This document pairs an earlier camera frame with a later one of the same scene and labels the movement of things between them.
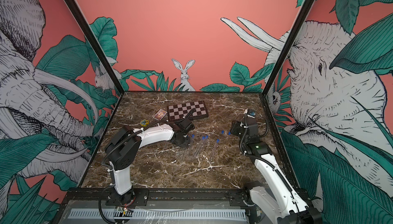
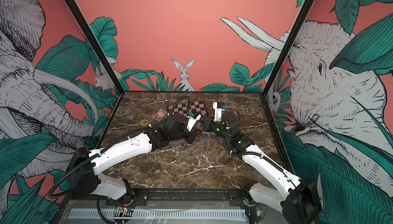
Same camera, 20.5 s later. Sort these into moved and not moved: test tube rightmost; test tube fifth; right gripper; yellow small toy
Moved: right gripper
Not moved: yellow small toy; test tube fifth; test tube rightmost
